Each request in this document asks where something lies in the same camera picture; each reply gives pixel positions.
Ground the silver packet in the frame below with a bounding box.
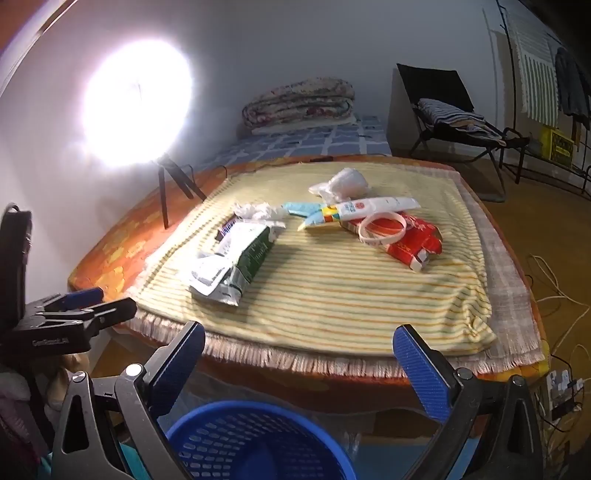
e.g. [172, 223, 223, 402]
[188, 251, 243, 308]

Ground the black folding chair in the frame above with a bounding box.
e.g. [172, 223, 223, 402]
[396, 63, 531, 195]

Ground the white squeeze tube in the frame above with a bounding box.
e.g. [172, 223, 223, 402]
[298, 196, 421, 232]

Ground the light blue tube packet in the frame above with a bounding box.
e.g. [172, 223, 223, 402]
[283, 201, 325, 219]

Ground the black cable with switch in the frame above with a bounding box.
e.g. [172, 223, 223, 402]
[226, 156, 334, 177]

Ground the black light tripod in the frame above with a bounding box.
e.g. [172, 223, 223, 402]
[154, 157, 207, 229]

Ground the round ring light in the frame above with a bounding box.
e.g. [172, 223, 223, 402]
[82, 39, 194, 168]

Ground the white plastic bag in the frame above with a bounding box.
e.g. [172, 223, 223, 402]
[308, 167, 370, 204]

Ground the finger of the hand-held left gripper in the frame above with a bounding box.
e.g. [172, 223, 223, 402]
[25, 287, 105, 319]
[41, 298, 138, 339]

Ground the white cable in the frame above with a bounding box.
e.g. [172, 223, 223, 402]
[526, 254, 591, 363]

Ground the person's left hand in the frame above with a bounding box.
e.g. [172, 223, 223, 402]
[45, 353, 92, 411]

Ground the yellow box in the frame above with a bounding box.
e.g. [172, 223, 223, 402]
[539, 126, 575, 169]

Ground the blue checked bedsheet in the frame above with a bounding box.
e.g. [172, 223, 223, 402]
[217, 115, 392, 163]

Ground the dark garment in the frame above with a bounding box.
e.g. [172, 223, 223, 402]
[554, 46, 591, 131]

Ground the yellow striped cloth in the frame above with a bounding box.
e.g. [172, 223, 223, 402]
[124, 167, 546, 377]

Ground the orange floral bedsheet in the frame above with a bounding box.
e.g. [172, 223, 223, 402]
[68, 154, 552, 403]

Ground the red snack packet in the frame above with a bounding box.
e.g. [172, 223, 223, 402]
[339, 210, 444, 274]

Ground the black drying rack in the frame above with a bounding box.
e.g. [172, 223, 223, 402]
[496, 0, 591, 200]

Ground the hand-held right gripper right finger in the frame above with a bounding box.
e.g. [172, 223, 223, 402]
[392, 324, 546, 480]

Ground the white ring band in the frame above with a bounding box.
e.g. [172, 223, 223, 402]
[358, 209, 409, 245]

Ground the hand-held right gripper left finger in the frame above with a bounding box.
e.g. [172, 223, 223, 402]
[51, 320, 206, 480]

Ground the striped towel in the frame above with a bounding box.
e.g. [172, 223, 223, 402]
[505, 4, 560, 125]

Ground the white power strip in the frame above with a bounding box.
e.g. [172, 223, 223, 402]
[547, 369, 585, 422]

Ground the yellow striped blanket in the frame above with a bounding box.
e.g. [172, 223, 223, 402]
[134, 161, 497, 356]

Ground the green and white packet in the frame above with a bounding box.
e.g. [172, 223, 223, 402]
[221, 220, 287, 284]

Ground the white tissue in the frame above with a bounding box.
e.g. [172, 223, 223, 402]
[233, 202, 288, 222]

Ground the blue plastic basket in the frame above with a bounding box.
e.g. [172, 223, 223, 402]
[165, 401, 358, 480]

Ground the folded floral quilt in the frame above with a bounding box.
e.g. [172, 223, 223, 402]
[242, 78, 357, 131]

